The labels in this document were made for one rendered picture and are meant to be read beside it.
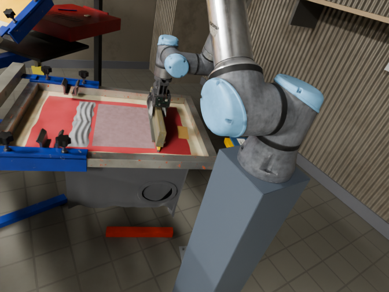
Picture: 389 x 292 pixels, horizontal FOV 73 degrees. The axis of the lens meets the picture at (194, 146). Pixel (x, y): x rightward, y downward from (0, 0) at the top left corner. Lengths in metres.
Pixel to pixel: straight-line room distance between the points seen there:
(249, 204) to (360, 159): 2.27
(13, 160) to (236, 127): 0.71
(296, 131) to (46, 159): 0.74
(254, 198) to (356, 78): 2.30
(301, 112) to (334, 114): 2.34
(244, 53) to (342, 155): 2.45
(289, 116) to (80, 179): 0.81
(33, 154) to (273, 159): 0.71
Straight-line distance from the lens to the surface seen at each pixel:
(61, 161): 0.95
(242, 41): 0.58
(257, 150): 0.65
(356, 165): 2.90
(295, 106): 0.59
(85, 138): 1.10
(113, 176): 1.10
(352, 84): 2.85
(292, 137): 0.63
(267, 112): 0.54
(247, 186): 0.66
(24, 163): 0.98
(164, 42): 1.02
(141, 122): 1.23
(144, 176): 1.10
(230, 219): 0.75
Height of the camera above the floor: 1.59
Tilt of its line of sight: 34 degrees down
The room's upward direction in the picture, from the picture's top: 15 degrees clockwise
